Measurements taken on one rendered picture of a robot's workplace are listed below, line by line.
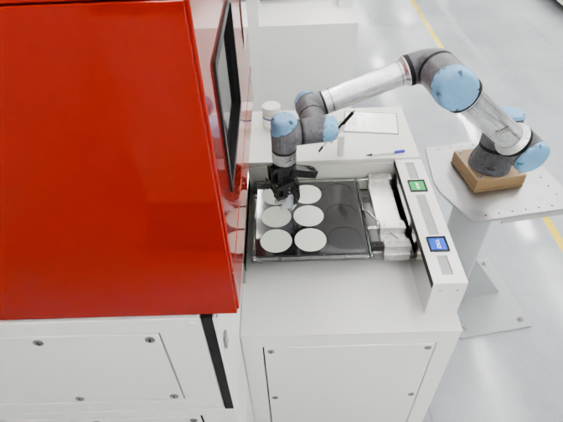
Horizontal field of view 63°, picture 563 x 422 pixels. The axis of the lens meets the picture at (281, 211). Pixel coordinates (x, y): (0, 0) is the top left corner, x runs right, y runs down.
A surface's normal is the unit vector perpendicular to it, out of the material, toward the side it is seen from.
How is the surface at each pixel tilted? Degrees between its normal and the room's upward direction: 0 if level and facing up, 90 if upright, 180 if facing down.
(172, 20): 90
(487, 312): 0
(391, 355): 90
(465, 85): 84
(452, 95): 84
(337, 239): 0
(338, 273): 0
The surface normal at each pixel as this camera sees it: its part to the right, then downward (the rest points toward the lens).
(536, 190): -0.04, -0.73
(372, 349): 0.01, 0.69
